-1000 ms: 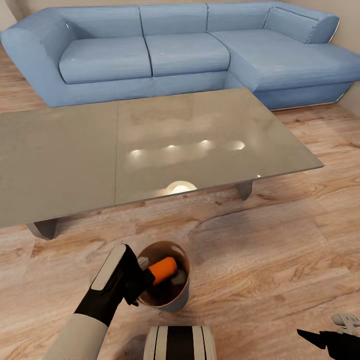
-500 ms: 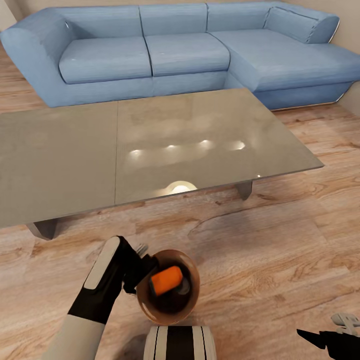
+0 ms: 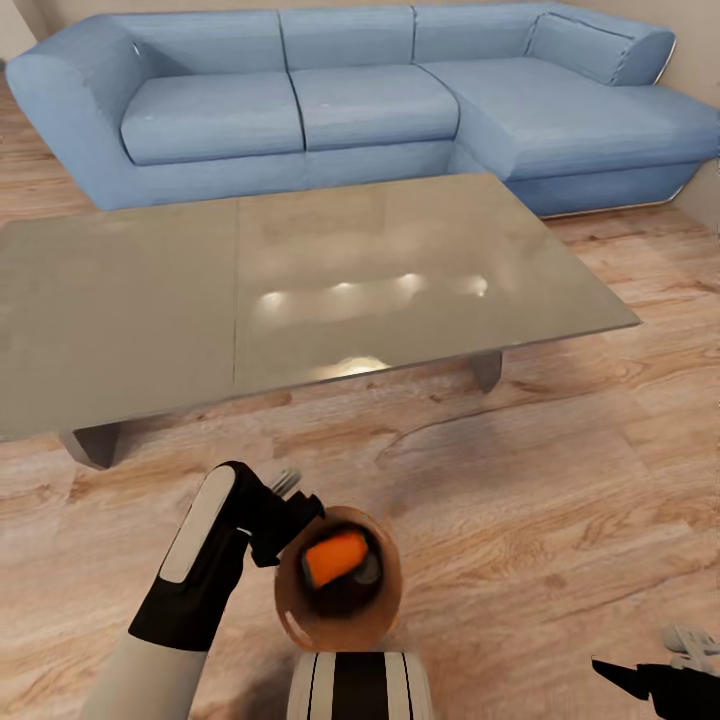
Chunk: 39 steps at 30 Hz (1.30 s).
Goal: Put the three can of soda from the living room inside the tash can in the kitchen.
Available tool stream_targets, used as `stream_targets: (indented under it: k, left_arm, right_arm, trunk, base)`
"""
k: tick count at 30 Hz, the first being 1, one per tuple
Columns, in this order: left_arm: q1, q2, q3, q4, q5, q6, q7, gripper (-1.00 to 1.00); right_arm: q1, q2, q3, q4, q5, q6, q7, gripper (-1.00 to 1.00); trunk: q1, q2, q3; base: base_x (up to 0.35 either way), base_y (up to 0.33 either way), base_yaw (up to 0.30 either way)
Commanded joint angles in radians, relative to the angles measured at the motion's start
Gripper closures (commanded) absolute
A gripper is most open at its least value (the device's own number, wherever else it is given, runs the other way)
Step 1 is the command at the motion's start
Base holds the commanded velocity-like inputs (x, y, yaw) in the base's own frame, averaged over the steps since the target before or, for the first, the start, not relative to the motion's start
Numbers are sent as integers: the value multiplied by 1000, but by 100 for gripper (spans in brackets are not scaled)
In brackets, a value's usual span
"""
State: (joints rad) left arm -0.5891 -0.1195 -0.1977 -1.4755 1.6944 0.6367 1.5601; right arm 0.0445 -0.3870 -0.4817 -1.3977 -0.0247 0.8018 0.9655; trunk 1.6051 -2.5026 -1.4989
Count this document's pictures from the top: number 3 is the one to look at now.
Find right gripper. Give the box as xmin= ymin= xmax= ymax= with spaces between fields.
xmin=591 ymin=661 xmax=720 ymax=720

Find robot trunk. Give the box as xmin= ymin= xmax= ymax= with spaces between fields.
xmin=286 ymin=651 xmax=434 ymax=720

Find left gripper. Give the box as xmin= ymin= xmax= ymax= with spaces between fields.
xmin=249 ymin=491 xmax=326 ymax=568

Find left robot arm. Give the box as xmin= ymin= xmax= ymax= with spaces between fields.
xmin=74 ymin=461 xmax=326 ymax=720

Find trash can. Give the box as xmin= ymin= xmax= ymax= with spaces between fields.
xmin=274 ymin=505 xmax=403 ymax=654

